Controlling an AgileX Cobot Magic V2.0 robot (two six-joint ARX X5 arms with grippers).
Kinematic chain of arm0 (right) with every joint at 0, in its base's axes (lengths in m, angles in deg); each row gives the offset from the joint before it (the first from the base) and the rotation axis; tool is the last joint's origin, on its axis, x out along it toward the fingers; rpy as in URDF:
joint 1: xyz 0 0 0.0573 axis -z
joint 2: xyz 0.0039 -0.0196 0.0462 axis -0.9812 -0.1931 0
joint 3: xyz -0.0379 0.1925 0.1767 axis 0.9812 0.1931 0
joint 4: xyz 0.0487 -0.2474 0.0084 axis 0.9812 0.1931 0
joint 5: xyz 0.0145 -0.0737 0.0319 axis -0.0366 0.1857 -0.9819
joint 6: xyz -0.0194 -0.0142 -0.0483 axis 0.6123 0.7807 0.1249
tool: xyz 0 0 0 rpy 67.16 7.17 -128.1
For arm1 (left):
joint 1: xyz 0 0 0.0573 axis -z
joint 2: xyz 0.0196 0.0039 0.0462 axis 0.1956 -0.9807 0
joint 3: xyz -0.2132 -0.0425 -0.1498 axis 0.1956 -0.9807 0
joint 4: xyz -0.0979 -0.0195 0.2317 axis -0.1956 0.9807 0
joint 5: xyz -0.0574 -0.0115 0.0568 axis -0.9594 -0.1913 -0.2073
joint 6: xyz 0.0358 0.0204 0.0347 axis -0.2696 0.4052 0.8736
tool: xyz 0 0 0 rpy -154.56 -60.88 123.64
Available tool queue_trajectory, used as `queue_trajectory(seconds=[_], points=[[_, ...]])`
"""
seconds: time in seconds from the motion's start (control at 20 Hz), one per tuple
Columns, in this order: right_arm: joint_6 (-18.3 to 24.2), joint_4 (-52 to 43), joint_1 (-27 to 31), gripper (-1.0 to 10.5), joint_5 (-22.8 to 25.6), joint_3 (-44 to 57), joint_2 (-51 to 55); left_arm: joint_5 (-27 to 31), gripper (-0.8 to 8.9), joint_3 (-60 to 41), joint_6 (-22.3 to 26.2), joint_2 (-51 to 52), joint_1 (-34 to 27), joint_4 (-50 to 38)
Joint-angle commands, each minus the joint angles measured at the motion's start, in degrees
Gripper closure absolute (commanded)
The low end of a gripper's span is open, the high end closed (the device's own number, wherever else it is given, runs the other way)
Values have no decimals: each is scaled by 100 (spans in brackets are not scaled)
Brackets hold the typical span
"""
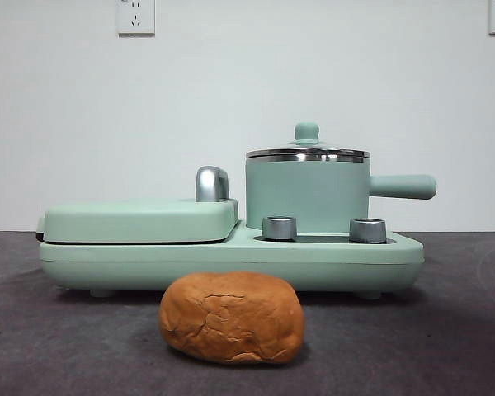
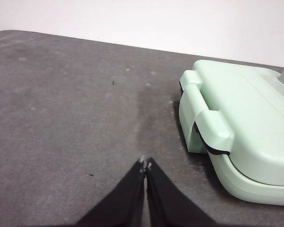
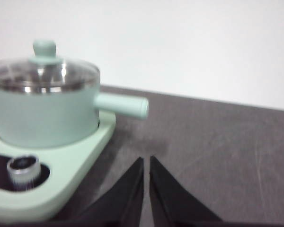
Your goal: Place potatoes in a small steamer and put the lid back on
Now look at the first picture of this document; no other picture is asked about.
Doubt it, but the glass lid with green knob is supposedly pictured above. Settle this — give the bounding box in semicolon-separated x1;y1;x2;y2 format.
246;121;371;163

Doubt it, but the brown potato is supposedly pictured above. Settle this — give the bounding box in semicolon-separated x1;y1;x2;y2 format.
158;271;305;365

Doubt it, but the silver control knob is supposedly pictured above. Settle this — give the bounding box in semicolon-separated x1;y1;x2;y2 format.
349;217;387;243
262;214;299;241

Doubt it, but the mint green breakfast machine base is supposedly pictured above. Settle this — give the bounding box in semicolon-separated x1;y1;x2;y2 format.
39;219;425;299

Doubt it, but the chrome cover handle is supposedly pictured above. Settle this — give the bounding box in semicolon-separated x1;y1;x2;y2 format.
195;165;233;203

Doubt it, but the mint green handled pot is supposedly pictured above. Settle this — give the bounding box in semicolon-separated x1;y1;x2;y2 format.
245;155;438;233

